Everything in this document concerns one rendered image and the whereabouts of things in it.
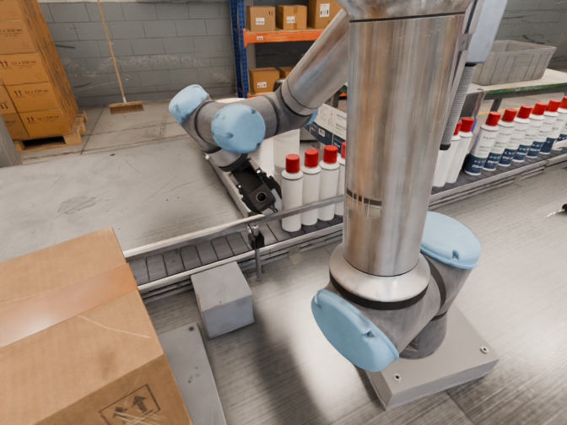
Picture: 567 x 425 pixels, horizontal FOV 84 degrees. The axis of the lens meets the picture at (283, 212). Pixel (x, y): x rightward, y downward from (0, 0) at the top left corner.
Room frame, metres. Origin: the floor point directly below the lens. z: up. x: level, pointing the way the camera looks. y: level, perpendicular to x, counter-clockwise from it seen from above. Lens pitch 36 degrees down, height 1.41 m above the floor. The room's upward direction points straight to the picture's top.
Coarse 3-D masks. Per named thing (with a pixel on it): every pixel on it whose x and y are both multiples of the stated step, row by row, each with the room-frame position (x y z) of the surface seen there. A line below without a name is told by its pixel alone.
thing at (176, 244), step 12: (312, 204) 0.64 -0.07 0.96; (324, 204) 0.65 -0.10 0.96; (264, 216) 0.59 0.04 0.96; (276, 216) 0.60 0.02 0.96; (288, 216) 0.61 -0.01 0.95; (228, 228) 0.55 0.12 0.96; (240, 228) 0.56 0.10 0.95; (180, 240) 0.51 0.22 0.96; (192, 240) 0.51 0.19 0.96; (132, 252) 0.47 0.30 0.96; (144, 252) 0.47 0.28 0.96; (156, 252) 0.48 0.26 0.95
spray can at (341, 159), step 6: (342, 144) 0.73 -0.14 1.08; (342, 150) 0.72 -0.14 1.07; (342, 156) 0.72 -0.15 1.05; (342, 162) 0.71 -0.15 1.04; (342, 168) 0.71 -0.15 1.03; (342, 174) 0.70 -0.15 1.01; (342, 180) 0.70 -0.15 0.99; (342, 186) 0.70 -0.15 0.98; (342, 192) 0.70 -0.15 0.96; (336, 204) 0.71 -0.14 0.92; (342, 204) 0.70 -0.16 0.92; (336, 210) 0.71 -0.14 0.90; (342, 210) 0.70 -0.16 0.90; (342, 216) 0.70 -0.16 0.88
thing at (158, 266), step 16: (528, 160) 1.04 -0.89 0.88; (464, 176) 0.93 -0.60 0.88; (480, 176) 0.93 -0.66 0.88; (432, 192) 0.83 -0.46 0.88; (272, 224) 0.67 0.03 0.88; (320, 224) 0.67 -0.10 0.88; (336, 224) 0.67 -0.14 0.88; (208, 240) 0.60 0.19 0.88; (224, 240) 0.60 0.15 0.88; (240, 240) 0.60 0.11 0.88; (272, 240) 0.60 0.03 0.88; (160, 256) 0.54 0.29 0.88; (176, 256) 0.54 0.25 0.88; (192, 256) 0.54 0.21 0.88; (208, 256) 0.54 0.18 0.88; (224, 256) 0.54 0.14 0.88; (144, 272) 0.49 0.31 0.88; (160, 272) 0.49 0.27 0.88; (176, 272) 0.49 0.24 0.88
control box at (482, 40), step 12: (492, 0) 0.62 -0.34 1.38; (504, 0) 0.62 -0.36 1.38; (492, 12) 0.62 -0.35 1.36; (480, 24) 0.62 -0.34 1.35; (492, 24) 0.62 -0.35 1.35; (480, 36) 0.62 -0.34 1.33; (492, 36) 0.62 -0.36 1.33; (468, 48) 0.63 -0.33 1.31; (480, 48) 0.62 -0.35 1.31; (468, 60) 0.62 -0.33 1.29; (480, 60) 0.62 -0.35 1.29
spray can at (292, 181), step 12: (288, 156) 0.66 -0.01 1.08; (288, 168) 0.64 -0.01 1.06; (288, 180) 0.63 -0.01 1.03; (300, 180) 0.64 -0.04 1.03; (288, 192) 0.63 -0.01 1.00; (300, 192) 0.64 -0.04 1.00; (288, 204) 0.63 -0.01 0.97; (300, 204) 0.64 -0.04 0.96; (300, 216) 0.64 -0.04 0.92; (288, 228) 0.63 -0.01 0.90; (300, 228) 0.65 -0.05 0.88
